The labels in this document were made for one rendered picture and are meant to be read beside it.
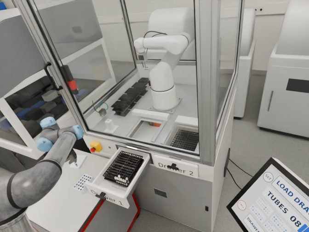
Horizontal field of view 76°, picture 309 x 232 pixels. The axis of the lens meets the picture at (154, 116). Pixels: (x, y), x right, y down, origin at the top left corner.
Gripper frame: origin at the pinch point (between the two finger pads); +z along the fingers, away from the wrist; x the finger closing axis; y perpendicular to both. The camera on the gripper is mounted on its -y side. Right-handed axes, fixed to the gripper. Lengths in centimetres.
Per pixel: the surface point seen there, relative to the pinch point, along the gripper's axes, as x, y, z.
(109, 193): 33.7, 8.9, 5.1
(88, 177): 3.3, -0.4, 18.2
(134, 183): 41.2, -4.1, 9.8
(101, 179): 17.3, -0.1, 12.3
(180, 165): 64, -24, 6
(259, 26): 83, -338, 15
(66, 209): 3.2, 22.2, 21.5
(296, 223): 117, 1, -14
